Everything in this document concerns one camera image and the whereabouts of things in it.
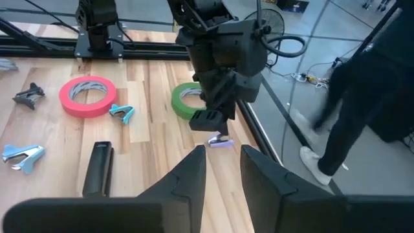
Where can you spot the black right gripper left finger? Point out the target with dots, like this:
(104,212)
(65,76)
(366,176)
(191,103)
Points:
(181,200)

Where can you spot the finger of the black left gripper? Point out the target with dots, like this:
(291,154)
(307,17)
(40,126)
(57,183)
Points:
(207,120)
(224,129)

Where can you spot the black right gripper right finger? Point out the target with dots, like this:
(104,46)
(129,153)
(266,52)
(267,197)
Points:
(278,200)

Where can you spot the purple staple remover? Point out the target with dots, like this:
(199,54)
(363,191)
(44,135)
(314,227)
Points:
(223,143)

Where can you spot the green tape roll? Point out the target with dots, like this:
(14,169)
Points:
(178,103)

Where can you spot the black stapler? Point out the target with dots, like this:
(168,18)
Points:
(97,168)

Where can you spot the red tape roll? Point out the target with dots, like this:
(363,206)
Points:
(81,111)

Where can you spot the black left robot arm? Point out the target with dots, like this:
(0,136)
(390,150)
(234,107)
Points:
(97,19)

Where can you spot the white power strip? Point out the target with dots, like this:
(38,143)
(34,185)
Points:
(299,77)

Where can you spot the black floor fan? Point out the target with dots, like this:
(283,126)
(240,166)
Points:
(275,22)

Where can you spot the person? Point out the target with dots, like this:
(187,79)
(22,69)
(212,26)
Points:
(349,113)

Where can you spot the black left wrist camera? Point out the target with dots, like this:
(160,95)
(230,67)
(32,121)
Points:
(246,48)

